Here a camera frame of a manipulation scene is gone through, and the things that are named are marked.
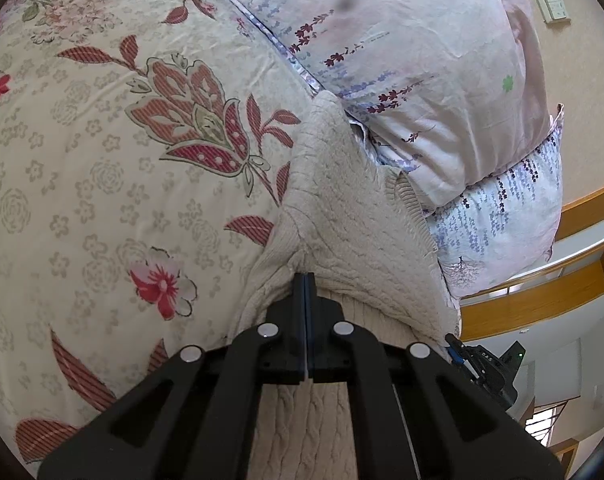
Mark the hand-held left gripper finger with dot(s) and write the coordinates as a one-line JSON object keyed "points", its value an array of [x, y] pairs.
{"points": [[312, 294], [300, 294]]}

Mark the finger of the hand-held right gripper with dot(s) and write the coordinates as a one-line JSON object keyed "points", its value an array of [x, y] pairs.
{"points": [[456, 350]]}

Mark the window with grille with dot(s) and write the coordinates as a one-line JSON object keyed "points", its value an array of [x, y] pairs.
{"points": [[552, 422]]}

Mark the wooden headboard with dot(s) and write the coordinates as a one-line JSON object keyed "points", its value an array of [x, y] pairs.
{"points": [[547, 300]]}

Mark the pale blue floral pillow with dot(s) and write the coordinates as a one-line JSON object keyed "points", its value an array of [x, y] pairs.
{"points": [[502, 220]]}

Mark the cream floral bed quilt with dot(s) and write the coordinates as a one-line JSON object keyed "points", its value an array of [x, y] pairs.
{"points": [[107, 170]]}

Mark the pink lavender-print pillow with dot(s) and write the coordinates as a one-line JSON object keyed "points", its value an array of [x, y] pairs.
{"points": [[407, 60]]}

